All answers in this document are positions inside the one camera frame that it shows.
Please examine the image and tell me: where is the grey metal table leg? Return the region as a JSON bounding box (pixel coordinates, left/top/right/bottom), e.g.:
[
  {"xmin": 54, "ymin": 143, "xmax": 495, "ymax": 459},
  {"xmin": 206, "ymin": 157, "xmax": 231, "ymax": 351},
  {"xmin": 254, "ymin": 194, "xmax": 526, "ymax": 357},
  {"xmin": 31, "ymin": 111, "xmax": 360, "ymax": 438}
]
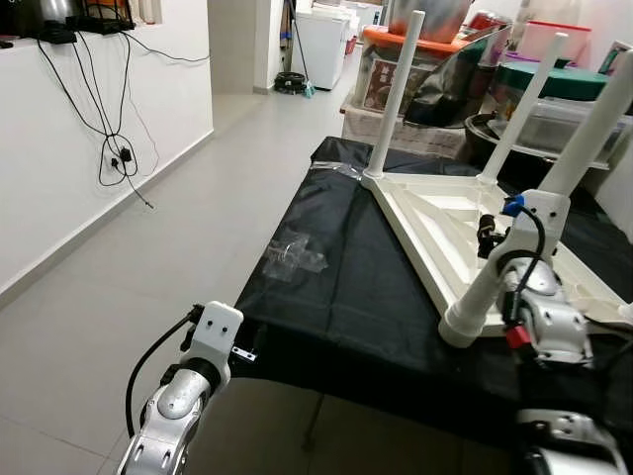
[{"xmin": 302, "ymin": 396, "xmax": 325, "ymax": 454}]

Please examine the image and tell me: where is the steel cooking pot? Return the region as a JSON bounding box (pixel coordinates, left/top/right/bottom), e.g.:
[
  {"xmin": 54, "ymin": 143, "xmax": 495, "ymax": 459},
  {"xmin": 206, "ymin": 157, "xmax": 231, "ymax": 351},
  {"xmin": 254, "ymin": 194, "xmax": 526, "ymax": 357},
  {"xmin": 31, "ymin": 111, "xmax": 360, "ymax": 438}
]
[{"xmin": 388, "ymin": 0, "xmax": 476, "ymax": 43}]

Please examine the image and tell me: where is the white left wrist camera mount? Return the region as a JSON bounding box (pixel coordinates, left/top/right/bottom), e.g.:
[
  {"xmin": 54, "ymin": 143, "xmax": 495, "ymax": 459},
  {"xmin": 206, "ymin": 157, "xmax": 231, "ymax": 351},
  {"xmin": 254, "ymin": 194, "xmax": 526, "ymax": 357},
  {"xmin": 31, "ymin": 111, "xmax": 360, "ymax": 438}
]
[{"xmin": 183, "ymin": 302, "xmax": 245, "ymax": 382}]

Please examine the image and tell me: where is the framed picture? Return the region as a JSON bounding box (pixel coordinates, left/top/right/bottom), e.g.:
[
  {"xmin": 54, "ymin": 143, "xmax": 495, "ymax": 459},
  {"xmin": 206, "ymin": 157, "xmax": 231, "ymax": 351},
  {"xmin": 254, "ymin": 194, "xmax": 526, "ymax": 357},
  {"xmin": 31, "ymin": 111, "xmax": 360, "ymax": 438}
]
[{"xmin": 598, "ymin": 42, "xmax": 633, "ymax": 78}]

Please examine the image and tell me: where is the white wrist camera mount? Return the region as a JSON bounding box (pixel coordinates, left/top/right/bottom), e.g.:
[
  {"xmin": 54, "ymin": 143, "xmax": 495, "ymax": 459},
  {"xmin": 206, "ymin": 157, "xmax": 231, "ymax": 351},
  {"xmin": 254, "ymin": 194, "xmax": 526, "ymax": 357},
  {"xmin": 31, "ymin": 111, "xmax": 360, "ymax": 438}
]
[
  {"xmin": 183, "ymin": 302, "xmax": 245, "ymax": 382},
  {"xmin": 499, "ymin": 190, "xmax": 572, "ymax": 268}
]

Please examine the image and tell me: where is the clear tape strip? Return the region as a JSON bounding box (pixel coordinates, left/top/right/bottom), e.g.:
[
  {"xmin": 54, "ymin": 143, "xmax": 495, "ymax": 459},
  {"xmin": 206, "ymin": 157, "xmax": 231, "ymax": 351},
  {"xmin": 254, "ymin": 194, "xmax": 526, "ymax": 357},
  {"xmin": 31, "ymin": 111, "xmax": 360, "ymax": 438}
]
[{"xmin": 312, "ymin": 161, "xmax": 365, "ymax": 179}]

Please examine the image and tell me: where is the clear plastic storage container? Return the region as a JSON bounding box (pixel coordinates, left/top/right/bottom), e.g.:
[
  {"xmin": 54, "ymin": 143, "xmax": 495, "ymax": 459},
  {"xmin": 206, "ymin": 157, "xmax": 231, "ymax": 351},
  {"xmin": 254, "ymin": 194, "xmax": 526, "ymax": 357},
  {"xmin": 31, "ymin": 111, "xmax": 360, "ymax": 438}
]
[{"xmin": 514, "ymin": 94, "xmax": 629, "ymax": 159}]

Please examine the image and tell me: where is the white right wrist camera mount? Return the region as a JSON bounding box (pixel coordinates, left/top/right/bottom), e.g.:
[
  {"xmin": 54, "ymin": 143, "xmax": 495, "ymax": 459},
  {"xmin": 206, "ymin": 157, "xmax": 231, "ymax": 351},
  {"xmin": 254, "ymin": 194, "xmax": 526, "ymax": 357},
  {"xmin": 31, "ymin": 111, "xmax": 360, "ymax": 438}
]
[{"xmin": 499, "ymin": 190, "xmax": 572, "ymax": 268}]

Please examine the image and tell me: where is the black coiled hose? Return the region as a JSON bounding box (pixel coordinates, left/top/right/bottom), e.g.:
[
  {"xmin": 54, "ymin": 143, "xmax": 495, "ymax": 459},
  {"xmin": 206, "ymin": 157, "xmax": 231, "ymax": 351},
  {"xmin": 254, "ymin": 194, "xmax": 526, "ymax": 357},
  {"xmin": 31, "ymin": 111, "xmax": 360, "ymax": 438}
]
[{"xmin": 274, "ymin": 71, "xmax": 308, "ymax": 95}]

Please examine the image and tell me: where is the clear tape cross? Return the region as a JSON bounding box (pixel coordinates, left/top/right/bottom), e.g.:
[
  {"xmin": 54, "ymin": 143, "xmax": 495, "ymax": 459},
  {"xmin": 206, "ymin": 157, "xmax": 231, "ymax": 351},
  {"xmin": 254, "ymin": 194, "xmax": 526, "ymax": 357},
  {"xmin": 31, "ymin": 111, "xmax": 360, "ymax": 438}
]
[{"xmin": 262, "ymin": 233, "xmax": 327, "ymax": 283}]

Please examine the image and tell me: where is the black tablecloth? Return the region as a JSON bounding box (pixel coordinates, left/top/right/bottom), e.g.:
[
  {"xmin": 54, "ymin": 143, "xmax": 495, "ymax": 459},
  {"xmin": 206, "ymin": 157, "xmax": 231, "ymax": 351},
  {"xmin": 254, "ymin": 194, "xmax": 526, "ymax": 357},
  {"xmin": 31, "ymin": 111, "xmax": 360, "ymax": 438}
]
[{"xmin": 235, "ymin": 137, "xmax": 633, "ymax": 451}]

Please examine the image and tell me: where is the green pot lid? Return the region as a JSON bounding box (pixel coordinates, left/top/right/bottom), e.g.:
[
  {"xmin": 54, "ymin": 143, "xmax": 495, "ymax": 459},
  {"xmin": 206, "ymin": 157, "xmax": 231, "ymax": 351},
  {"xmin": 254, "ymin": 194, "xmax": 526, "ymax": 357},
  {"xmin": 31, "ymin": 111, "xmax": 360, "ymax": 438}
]
[{"xmin": 495, "ymin": 61, "xmax": 633, "ymax": 102}]

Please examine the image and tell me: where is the shiny black bag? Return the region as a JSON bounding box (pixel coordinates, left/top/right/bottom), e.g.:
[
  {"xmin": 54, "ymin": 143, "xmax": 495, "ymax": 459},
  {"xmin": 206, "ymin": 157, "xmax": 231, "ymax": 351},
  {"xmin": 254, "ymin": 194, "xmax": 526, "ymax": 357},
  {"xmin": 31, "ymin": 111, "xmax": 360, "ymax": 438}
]
[{"xmin": 406, "ymin": 30, "xmax": 515, "ymax": 128}]

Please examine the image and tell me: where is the black wok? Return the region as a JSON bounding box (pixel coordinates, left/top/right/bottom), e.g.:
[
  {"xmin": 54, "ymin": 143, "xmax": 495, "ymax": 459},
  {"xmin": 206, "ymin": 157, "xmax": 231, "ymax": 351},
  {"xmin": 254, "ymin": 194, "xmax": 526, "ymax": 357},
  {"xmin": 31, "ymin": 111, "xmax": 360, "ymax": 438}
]
[{"xmin": 463, "ymin": 111, "xmax": 525, "ymax": 164}]

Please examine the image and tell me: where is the translucent pink plastic container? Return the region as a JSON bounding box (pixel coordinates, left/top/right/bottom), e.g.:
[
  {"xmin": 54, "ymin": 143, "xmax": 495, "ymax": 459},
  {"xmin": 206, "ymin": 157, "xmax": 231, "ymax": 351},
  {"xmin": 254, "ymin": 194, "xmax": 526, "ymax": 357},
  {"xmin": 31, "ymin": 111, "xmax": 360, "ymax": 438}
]
[{"xmin": 519, "ymin": 20, "xmax": 591, "ymax": 68}]

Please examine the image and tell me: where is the white chest freezer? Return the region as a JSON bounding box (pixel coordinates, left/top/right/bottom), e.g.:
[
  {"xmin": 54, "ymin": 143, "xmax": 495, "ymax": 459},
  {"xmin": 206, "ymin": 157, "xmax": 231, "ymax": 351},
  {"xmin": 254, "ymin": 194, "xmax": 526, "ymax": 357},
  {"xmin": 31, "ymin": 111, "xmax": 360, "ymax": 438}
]
[{"xmin": 292, "ymin": 8, "xmax": 352, "ymax": 92}]

